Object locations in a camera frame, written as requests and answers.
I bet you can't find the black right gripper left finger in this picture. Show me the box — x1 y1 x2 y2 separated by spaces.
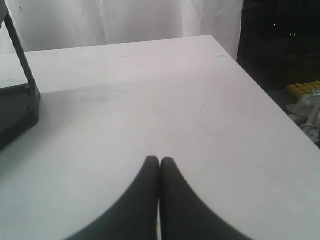
69 156 160 240

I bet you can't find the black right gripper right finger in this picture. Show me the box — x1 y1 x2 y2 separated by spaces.
159 157 247 240

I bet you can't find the grey white debris pile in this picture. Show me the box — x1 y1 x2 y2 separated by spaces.
285 88 320 146

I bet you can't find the black two-tier metal rack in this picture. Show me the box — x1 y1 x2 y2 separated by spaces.
0 0 41 150

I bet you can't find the yellow knobbly object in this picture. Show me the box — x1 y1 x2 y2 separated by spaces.
287 81 320 98

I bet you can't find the white backdrop curtain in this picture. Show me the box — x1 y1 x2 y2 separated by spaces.
6 0 244 58

